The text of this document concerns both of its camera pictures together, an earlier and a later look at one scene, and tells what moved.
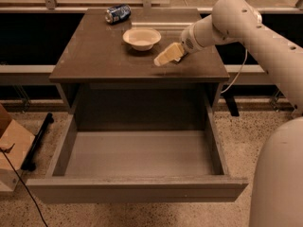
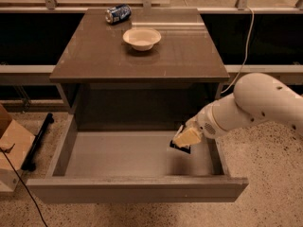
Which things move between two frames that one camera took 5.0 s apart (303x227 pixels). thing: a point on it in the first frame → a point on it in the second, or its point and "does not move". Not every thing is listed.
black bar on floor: [28, 163] does not move
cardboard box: [15, 143] does not move
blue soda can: [117, 13] does not move
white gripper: [187, 43] → [204, 123]
